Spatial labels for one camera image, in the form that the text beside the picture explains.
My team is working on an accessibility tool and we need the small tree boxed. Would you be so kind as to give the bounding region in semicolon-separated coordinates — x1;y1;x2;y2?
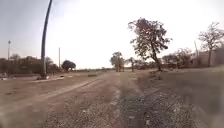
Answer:
109;51;126;73
125;56;138;73

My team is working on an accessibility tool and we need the gravel dirt road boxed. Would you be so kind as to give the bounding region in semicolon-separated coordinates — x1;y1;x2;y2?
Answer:
0;70;224;128

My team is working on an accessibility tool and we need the round dark tree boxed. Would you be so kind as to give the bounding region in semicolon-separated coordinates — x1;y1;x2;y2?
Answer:
61;59;77;72

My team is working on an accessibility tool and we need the large leafy tree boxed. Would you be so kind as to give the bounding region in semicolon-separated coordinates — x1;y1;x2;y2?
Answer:
127;17;174;72

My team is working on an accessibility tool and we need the thin pole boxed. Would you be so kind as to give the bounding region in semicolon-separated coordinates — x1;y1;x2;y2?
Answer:
58;47;62;70

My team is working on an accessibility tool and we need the pale kerb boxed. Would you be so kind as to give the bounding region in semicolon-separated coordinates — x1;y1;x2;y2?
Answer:
32;75;67;82

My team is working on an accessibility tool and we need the group of low trees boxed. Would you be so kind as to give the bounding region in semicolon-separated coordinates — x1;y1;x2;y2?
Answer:
161;47;194;70

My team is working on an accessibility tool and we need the tall pole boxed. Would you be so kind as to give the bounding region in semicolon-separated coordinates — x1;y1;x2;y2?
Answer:
39;0;54;81

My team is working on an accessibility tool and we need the dry grass field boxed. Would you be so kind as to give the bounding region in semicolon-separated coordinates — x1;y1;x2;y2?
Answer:
138;65;224;116

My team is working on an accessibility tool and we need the row of dark trees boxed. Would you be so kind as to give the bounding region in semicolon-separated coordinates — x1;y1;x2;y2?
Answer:
0;53;63;76

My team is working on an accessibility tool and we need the bare tree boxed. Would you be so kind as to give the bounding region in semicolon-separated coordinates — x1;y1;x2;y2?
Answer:
197;21;224;68

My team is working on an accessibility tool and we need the light pole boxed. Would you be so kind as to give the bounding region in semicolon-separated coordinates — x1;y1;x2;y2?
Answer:
6;40;12;61

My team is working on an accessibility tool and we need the pale building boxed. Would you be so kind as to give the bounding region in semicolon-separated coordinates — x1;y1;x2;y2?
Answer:
189;47;224;68

